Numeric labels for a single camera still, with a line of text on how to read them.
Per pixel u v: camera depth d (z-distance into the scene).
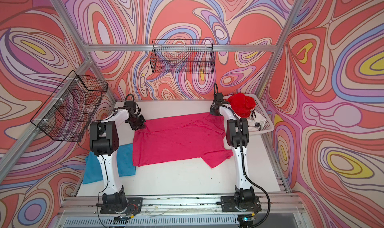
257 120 0.98
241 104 1.08
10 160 0.51
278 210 0.73
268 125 0.95
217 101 0.90
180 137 0.98
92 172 0.83
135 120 0.90
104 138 0.58
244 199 0.64
